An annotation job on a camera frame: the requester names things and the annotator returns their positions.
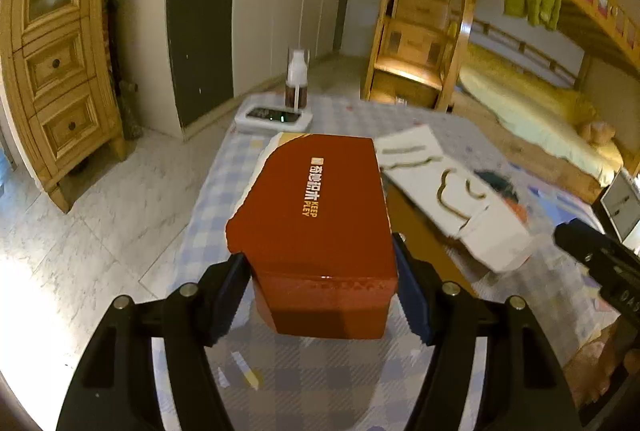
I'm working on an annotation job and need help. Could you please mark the red cardboard box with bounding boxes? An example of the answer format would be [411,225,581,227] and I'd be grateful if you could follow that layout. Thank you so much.
[225,133,399,342]

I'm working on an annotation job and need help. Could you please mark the yellow bedding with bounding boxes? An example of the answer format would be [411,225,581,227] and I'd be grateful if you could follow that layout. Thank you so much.
[457,46,626,186]

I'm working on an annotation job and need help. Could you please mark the wooden cabinet with glass door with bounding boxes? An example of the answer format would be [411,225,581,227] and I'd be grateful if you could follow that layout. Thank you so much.
[0,0,128,214]

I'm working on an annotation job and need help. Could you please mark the laptop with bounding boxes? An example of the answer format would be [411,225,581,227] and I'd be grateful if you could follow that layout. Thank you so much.
[599,167,640,257]

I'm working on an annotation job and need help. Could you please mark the white torn cardboard packaging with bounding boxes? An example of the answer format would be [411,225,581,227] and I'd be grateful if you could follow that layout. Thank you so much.
[374,123,551,273]

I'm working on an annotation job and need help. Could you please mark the pink fluffy stool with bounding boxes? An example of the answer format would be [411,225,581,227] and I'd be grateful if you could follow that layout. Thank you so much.
[562,321,636,417]

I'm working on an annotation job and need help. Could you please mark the tan plush toy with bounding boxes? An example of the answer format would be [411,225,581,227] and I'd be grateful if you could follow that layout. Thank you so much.
[580,121,618,146]

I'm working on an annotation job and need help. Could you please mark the white wardrobe with round holes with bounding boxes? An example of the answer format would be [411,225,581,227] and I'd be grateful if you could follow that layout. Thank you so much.
[166,0,361,142]

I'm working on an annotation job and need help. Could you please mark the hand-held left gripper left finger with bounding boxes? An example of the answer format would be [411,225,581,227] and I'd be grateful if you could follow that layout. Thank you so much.
[55,255,251,431]

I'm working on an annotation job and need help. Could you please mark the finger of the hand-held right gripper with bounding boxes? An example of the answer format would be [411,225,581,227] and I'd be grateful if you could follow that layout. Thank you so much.
[552,218,618,272]

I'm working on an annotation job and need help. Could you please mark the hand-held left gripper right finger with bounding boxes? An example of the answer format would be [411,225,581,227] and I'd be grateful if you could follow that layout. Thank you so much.
[391,232,586,431]

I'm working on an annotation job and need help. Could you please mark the colourful cartoon rug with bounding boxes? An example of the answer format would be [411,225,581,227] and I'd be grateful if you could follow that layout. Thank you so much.
[470,163,608,292]

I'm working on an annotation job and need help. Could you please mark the brown spray bottle white cap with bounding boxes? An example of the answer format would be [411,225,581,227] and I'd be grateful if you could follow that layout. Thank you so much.
[285,47,310,109]

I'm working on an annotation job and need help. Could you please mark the blue checkered tablecloth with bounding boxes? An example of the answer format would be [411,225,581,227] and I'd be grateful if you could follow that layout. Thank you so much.
[155,93,626,431]

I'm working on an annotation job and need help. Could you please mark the white electronic device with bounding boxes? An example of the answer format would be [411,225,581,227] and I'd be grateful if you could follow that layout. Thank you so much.
[235,103,313,133]

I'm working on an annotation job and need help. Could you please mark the wooden stair drawers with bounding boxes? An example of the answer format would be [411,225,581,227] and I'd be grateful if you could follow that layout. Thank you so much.
[362,0,473,112]

